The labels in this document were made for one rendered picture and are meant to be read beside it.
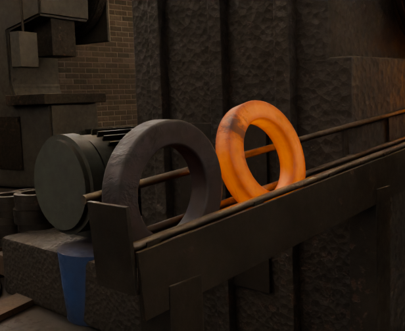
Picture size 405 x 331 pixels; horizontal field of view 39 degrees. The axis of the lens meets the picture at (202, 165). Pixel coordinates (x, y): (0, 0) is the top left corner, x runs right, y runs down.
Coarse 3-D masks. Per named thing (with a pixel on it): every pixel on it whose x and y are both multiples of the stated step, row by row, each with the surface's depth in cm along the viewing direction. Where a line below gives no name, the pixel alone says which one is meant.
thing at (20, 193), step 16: (0, 192) 280; (16, 192) 256; (32, 192) 261; (0, 208) 266; (16, 208) 251; (32, 208) 248; (0, 224) 266; (16, 224) 252; (32, 224) 250; (48, 224) 252; (0, 240) 267; (0, 256) 253; (0, 272) 266
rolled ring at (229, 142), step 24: (240, 120) 90; (264, 120) 95; (288, 120) 99; (216, 144) 89; (240, 144) 89; (288, 144) 98; (240, 168) 87; (288, 168) 98; (240, 192) 88; (264, 192) 90
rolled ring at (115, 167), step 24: (168, 120) 73; (120, 144) 70; (144, 144) 70; (168, 144) 73; (192, 144) 76; (120, 168) 68; (192, 168) 79; (216, 168) 80; (120, 192) 68; (192, 192) 80; (216, 192) 80; (192, 216) 79
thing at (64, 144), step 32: (128, 128) 236; (64, 160) 211; (96, 160) 208; (64, 192) 213; (64, 224) 216; (32, 256) 225; (32, 288) 228; (96, 288) 198; (96, 320) 201; (128, 320) 188
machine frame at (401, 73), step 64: (192, 0) 150; (256, 0) 136; (320, 0) 125; (384, 0) 142; (192, 64) 152; (256, 64) 138; (320, 64) 126; (384, 64) 132; (256, 128) 139; (320, 128) 128; (384, 128) 134; (320, 256) 132; (256, 320) 147; (320, 320) 134
